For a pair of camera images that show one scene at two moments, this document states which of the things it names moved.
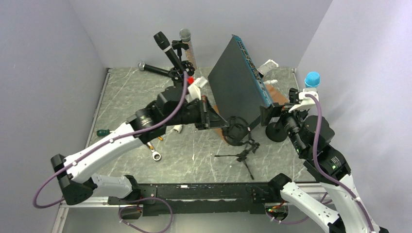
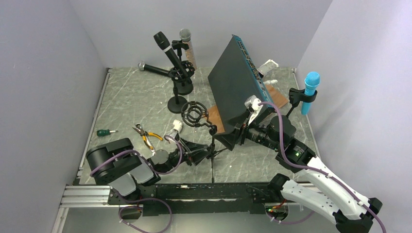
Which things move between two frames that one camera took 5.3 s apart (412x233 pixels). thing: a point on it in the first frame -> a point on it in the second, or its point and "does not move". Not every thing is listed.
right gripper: [275, 109] -> [229, 139]
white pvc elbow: [178, 128] does not move
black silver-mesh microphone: [142, 66] does not move
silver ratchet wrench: [156, 155] does not move
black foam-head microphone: [163, 41] does not move
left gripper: [209, 118] -> [197, 157]
